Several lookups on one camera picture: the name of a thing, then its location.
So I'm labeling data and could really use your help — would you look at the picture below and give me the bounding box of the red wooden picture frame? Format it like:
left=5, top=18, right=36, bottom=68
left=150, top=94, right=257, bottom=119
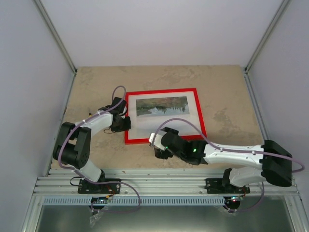
left=124, top=87, right=209, bottom=145

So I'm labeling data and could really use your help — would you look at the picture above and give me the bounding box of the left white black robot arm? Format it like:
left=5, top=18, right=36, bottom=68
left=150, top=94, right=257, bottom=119
left=53, top=97, right=131, bottom=193

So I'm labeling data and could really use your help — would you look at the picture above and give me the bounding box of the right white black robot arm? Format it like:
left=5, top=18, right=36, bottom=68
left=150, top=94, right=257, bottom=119
left=149, top=127, right=292, bottom=193

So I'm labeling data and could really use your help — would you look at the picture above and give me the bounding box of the clear plastic bag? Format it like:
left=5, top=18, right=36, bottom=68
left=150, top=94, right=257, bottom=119
left=89, top=211, right=100, bottom=228

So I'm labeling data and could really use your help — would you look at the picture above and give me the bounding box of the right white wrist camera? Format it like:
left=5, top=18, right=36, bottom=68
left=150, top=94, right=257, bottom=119
left=149, top=131, right=167, bottom=151

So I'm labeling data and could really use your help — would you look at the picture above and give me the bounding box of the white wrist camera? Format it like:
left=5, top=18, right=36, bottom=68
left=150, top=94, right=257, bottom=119
left=149, top=131, right=167, bottom=151
left=120, top=104, right=128, bottom=118

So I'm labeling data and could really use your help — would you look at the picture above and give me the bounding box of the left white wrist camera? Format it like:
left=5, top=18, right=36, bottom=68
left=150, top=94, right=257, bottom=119
left=120, top=104, right=128, bottom=118

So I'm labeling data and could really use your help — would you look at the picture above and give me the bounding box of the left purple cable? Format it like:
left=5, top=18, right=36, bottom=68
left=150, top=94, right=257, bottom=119
left=58, top=85, right=143, bottom=214

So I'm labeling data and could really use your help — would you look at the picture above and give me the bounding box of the purple cable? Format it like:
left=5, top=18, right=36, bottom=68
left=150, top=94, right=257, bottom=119
left=58, top=85, right=143, bottom=214
left=154, top=118, right=305, bottom=213

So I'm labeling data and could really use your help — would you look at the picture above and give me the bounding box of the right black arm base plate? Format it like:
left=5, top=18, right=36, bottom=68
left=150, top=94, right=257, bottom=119
left=205, top=178, right=251, bottom=194

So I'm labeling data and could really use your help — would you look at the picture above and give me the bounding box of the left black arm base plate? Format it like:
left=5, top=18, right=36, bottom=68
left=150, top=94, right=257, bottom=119
left=70, top=176, right=121, bottom=195

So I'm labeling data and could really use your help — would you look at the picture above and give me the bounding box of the light blue cable duct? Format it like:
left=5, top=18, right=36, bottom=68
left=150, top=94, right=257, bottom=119
left=43, top=196, right=225, bottom=206

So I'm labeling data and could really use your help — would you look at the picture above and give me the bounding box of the aluminium rail platform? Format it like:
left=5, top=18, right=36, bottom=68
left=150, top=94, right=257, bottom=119
left=22, top=169, right=309, bottom=232

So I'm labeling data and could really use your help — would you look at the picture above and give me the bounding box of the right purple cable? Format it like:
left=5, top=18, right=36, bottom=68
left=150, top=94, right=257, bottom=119
left=154, top=118, right=305, bottom=213

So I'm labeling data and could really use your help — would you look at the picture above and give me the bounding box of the left aluminium corner post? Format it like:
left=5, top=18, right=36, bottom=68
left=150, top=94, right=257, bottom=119
left=33, top=0, right=78, bottom=74

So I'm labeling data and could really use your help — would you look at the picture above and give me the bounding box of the aluminium corner post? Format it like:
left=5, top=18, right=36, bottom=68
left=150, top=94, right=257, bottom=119
left=33, top=0, right=78, bottom=74
left=243, top=0, right=292, bottom=73

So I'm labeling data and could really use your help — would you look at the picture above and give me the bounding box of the right aluminium corner post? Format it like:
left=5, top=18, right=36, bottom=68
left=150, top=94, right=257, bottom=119
left=243, top=0, right=292, bottom=73

